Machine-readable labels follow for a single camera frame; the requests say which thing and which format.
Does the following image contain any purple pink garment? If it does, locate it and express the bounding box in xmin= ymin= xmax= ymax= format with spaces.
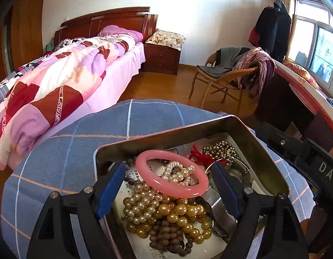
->
xmin=233 ymin=47 xmax=277 ymax=103

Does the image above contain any blue plaid tablecloth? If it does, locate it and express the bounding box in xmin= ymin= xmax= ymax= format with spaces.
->
xmin=1 ymin=99 xmax=318 ymax=259

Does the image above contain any wooden nightstand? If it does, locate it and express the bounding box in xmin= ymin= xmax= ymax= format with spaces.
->
xmin=141 ymin=42 xmax=182 ymax=76

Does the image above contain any champagne pearl necklace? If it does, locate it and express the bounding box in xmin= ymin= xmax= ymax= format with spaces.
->
xmin=123 ymin=182 xmax=167 ymax=225

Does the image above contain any red floral cushion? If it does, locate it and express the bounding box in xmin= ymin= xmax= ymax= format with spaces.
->
xmin=283 ymin=62 xmax=322 ymax=90

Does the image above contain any small brass bead bracelet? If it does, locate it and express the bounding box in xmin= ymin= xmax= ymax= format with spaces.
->
xmin=202 ymin=140 xmax=241 ymax=165

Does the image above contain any pink pillow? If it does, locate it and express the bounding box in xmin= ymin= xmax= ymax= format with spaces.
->
xmin=97 ymin=24 xmax=144 ymax=43

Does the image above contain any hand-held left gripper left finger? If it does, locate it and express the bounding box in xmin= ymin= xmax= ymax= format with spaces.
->
xmin=26 ymin=162 xmax=127 ymax=259

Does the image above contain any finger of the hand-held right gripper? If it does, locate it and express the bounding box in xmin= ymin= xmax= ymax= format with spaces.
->
xmin=254 ymin=121 xmax=308 ymax=168

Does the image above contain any red string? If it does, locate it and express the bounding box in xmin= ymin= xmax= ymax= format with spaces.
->
xmin=188 ymin=143 xmax=228 ymax=168

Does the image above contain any pink floral tin box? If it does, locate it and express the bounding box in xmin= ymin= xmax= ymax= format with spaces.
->
xmin=93 ymin=115 xmax=290 ymax=259

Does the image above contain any wicker chair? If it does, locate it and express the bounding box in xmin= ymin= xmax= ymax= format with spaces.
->
xmin=188 ymin=51 xmax=260 ymax=114

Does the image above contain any wooden wardrobe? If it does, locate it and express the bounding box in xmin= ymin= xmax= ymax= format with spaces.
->
xmin=0 ymin=0 xmax=48 ymax=87

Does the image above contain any silver mesh band watch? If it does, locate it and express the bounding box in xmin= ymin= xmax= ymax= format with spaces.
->
xmin=198 ymin=187 xmax=238 ymax=237

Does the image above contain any black white patterned sheet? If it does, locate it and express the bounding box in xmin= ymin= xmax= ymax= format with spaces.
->
xmin=17 ymin=37 xmax=88 ymax=72

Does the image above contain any pink bangle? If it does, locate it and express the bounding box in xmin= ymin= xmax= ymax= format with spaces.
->
xmin=135 ymin=150 xmax=209 ymax=198

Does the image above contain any black hanging jacket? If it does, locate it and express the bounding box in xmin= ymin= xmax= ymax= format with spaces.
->
xmin=272 ymin=0 xmax=292 ymax=63

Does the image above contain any window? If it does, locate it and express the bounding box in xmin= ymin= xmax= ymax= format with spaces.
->
xmin=286 ymin=0 xmax=333 ymax=93

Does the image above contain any grey garment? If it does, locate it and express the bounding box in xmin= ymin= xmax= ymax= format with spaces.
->
xmin=196 ymin=47 xmax=253 ymax=77

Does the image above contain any dark hanging coat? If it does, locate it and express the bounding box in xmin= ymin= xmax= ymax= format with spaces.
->
xmin=248 ymin=6 xmax=278 ymax=55

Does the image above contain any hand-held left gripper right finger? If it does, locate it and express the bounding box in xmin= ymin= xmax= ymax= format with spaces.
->
xmin=211 ymin=162 xmax=310 ymax=259

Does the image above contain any brown wooden bead bracelet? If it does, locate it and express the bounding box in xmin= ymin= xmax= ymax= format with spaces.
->
xmin=124 ymin=158 xmax=194 ymax=257

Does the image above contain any white pearl bracelet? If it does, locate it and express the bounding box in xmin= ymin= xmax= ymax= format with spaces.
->
xmin=161 ymin=161 xmax=196 ymax=186

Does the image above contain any large gold bead necklace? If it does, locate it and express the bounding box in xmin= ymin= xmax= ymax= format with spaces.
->
xmin=126 ymin=202 xmax=213 ymax=245

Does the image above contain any dark wooden desk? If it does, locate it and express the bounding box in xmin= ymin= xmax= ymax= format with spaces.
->
xmin=255 ymin=59 xmax=333 ymax=168

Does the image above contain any pink patchwork quilt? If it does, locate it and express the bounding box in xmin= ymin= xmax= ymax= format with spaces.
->
xmin=0 ymin=35 xmax=137 ymax=168

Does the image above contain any wooden bed with pink sheet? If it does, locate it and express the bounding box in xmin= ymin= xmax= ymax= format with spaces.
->
xmin=0 ymin=6 xmax=159 ymax=171

